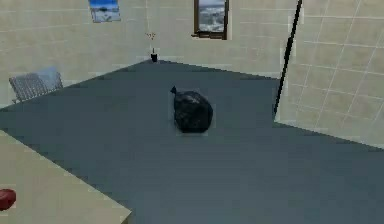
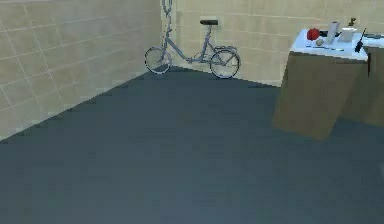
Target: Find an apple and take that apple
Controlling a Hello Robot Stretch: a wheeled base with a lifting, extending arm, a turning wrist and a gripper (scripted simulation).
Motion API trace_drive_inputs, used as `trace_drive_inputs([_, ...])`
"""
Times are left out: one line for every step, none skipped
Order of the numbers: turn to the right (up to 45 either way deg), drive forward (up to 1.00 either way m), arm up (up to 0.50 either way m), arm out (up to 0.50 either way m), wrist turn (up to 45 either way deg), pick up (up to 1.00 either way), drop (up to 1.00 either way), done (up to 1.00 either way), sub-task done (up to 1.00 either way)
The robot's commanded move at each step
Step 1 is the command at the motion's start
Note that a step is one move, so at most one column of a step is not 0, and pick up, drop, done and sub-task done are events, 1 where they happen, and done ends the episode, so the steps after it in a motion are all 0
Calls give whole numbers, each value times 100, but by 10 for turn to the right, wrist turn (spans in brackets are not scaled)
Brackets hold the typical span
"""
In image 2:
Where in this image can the thin grey knife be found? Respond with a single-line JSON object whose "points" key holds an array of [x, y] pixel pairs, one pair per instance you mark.
{"points": [[328, 48]]}

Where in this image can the white mug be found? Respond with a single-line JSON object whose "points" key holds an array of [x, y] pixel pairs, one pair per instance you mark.
{"points": [[347, 34]]}

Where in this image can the grey oval potato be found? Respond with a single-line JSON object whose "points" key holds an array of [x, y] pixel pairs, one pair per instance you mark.
{"points": [[319, 42]]}

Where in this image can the red apple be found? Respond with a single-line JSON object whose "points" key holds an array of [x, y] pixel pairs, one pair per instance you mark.
{"points": [[313, 34]]}

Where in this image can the grey bicycle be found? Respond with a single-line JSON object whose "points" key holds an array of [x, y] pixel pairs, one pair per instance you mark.
{"points": [[204, 55]]}

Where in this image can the small dark statuette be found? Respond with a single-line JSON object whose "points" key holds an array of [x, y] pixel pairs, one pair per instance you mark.
{"points": [[351, 22]]}

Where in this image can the brown counter with white top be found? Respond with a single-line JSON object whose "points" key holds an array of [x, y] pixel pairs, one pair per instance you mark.
{"points": [[316, 90]]}

